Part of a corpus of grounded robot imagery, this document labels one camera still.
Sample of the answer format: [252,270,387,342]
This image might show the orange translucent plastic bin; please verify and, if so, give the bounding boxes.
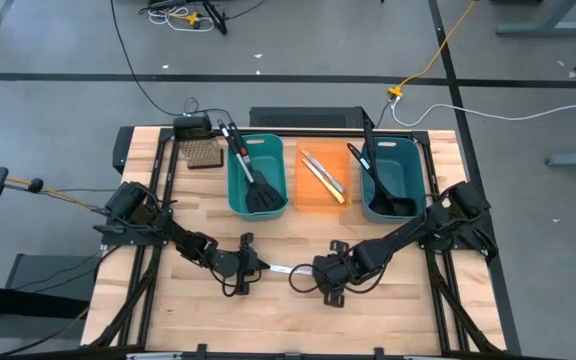
[293,140,353,214]

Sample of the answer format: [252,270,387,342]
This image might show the grey desk base with casters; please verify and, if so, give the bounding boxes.
[496,0,576,38]

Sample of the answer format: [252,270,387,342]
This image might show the yellow arm supply cable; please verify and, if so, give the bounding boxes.
[5,176,107,214]

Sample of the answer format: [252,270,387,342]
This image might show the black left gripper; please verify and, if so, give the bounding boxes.
[228,232,272,296]

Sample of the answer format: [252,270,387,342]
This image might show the dark blue-teal plastic bin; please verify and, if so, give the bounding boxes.
[360,136,427,225]

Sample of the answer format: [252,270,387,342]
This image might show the black computer case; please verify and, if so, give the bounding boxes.
[249,105,376,130]

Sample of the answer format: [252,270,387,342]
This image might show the black stand leg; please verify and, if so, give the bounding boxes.
[201,0,229,36]

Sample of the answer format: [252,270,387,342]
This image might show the black ladle with white label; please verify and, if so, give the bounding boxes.
[346,142,418,217]

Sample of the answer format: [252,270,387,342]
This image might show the plain black plastic ladle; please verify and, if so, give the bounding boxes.
[360,110,397,217]

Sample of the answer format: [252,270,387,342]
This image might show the black desk leg bar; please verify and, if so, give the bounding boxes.
[0,282,92,320]

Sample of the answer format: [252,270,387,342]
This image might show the white floor cable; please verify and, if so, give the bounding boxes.
[390,93,576,128]

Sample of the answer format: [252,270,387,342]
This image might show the long black floor cable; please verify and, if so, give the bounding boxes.
[109,0,237,127]

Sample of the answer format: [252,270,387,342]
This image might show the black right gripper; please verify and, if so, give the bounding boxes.
[309,240,364,308]

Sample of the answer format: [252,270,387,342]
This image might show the coiled white cable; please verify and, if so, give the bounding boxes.
[146,5,215,33]

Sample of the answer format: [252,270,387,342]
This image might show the silver table knife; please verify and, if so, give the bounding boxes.
[301,149,346,195]
[267,263,315,277]

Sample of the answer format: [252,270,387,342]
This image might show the black aluminium table frame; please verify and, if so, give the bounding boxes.
[85,124,507,360]

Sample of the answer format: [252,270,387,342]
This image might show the yellow extension cable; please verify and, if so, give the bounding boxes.
[386,0,480,99]

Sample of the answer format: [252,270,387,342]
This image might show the teal plastic bin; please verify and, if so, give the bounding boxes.
[226,133,289,222]

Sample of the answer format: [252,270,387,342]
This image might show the gold-handled table knife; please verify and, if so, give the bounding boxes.
[300,157,346,205]

